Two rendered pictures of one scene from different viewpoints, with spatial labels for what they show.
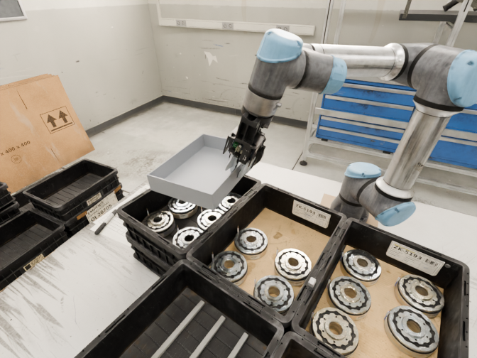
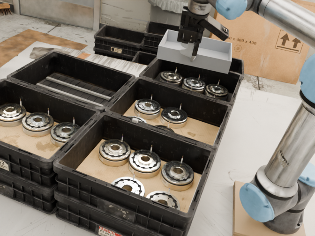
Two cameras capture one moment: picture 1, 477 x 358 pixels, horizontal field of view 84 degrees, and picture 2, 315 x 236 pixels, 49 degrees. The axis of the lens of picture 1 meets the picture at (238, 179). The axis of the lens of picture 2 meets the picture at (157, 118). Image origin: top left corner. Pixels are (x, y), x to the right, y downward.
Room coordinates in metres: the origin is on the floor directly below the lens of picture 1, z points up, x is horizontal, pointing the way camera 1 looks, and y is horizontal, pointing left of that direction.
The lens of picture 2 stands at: (0.10, -1.05, 1.59)
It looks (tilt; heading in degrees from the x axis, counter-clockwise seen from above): 34 degrees down; 69
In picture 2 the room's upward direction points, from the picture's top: 10 degrees clockwise
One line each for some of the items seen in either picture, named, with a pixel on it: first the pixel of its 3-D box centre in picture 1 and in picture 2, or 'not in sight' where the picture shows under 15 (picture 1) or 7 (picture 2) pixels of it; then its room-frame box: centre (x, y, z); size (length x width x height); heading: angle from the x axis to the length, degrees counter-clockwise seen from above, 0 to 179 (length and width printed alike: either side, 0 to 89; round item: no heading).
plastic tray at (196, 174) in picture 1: (207, 165); (196, 50); (0.64, 0.09, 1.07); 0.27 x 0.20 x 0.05; 153
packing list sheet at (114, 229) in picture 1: (136, 211); not in sight; (0.86, 0.44, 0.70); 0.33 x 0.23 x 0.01; 154
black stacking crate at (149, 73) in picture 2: (195, 209); (190, 87); (0.69, 0.15, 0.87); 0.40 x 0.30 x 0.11; 144
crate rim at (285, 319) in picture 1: (272, 237); (171, 110); (0.51, -0.10, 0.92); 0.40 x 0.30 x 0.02; 144
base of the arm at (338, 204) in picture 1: (351, 203); (283, 205); (0.82, -0.46, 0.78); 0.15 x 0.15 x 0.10
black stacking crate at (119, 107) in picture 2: (270, 248); (168, 121); (0.51, -0.10, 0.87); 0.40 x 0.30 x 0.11; 144
